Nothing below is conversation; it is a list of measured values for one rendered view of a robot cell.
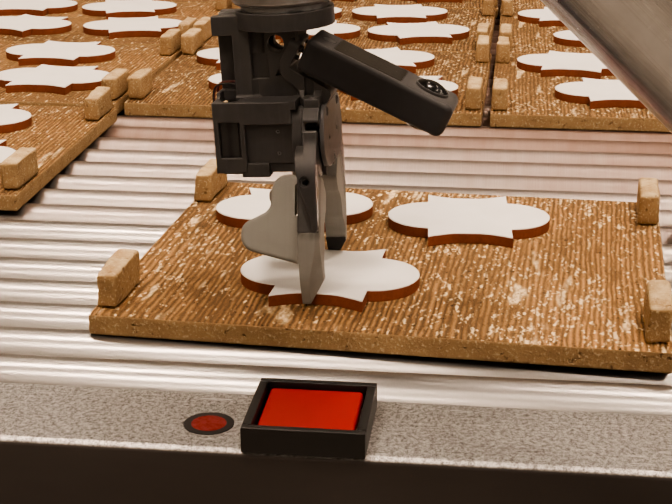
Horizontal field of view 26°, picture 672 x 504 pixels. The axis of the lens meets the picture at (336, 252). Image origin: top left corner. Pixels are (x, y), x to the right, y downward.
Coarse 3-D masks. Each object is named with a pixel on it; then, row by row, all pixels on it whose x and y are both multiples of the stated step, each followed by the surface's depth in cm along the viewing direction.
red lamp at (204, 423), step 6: (198, 420) 92; (204, 420) 92; (210, 420) 92; (216, 420) 92; (222, 420) 92; (192, 426) 91; (198, 426) 91; (204, 426) 91; (210, 426) 91; (216, 426) 91; (222, 426) 91
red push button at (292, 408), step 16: (272, 400) 92; (288, 400) 92; (304, 400) 92; (320, 400) 92; (336, 400) 92; (352, 400) 92; (272, 416) 90; (288, 416) 90; (304, 416) 90; (320, 416) 90; (336, 416) 90; (352, 416) 90
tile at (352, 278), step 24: (264, 264) 111; (288, 264) 111; (336, 264) 111; (360, 264) 111; (384, 264) 111; (408, 264) 111; (264, 288) 108; (288, 288) 106; (336, 288) 106; (360, 288) 106; (384, 288) 106; (408, 288) 107
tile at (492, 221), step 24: (408, 216) 123; (432, 216) 123; (456, 216) 123; (480, 216) 123; (504, 216) 123; (528, 216) 123; (432, 240) 118; (456, 240) 119; (480, 240) 119; (504, 240) 118
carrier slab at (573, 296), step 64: (384, 192) 133; (192, 256) 116; (256, 256) 116; (448, 256) 116; (512, 256) 116; (576, 256) 116; (640, 256) 116; (128, 320) 104; (192, 320) 103; (256, 320) 103; (320, 320) 103; (384, 320) 103; (448, 320) 103; (512, 320) 103; (576, 320) 103; (640, 320) 103
